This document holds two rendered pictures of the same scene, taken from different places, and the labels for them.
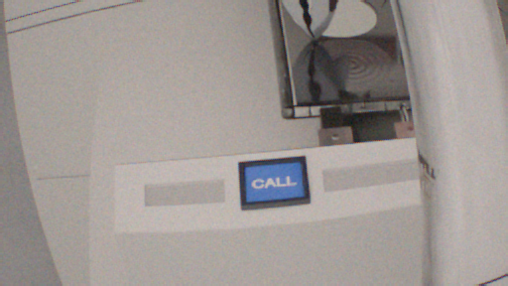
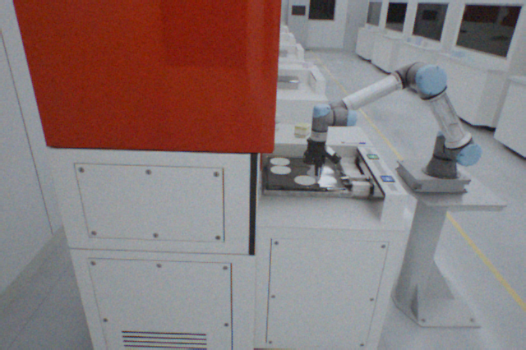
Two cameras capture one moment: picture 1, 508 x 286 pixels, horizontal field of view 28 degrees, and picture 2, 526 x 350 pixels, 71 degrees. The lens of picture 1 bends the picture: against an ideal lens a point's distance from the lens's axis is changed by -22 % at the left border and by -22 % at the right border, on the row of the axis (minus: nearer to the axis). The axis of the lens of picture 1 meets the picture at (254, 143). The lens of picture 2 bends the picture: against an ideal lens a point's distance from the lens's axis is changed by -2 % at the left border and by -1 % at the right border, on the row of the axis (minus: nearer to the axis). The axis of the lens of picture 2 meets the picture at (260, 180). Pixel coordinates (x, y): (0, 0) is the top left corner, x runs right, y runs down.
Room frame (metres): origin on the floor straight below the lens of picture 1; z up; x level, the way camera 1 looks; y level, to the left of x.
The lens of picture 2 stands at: (1.40, 1.50, 1.68)
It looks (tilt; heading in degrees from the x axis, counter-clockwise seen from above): 26 degrees down; 269
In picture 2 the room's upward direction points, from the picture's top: 2 degrees clockwise
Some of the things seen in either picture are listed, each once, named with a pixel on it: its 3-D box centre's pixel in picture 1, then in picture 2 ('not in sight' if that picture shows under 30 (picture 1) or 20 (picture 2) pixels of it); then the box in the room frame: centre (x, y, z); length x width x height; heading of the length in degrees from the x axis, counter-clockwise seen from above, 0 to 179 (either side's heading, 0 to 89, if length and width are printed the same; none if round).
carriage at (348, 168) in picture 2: not in sight; (352, 177); (0.90, -0.23, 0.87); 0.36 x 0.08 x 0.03; 89
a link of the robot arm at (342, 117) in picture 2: not in sight; (342, 117); (1.02, -0.11, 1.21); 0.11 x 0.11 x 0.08; 6
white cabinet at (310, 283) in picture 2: not in sight; (311, 242); (1.06, -0.30, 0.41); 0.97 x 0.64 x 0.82; 89
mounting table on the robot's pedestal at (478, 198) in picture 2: not in sight; (439, 194); (0.40, -0.27, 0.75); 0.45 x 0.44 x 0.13; 2
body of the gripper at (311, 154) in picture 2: not in sight; (316, 151); (1.13, -0.09, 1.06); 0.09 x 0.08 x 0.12; 149
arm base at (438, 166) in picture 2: not in sight; (442, 163); (0.43, -0.27, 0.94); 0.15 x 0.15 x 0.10
